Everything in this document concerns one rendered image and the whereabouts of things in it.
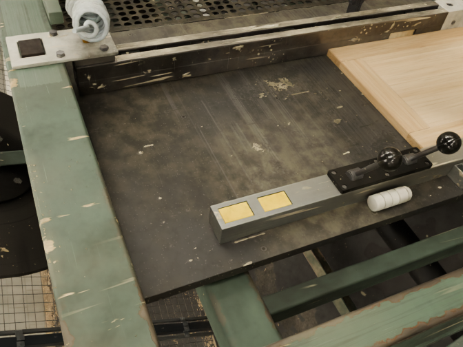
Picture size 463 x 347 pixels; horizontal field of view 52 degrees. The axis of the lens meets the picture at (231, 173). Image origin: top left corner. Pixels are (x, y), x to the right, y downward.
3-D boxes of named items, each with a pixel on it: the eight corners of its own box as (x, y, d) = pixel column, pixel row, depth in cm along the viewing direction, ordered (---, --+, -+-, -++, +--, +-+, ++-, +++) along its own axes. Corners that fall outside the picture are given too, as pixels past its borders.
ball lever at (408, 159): (415, 169, 88) (470, 148, 76) (399, 173, 87) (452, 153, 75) (408, 149, 89) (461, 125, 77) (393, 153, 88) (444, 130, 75)
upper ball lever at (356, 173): (363, 184, 84) (411, 164, 72) (345, 189, 83) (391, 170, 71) (355, 164, 85) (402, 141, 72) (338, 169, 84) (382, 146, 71)
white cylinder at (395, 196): (374, 215, 84) (409, 204, 86) (379, 204, 82) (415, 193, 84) (364, 202, 85) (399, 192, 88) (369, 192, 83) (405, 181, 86)
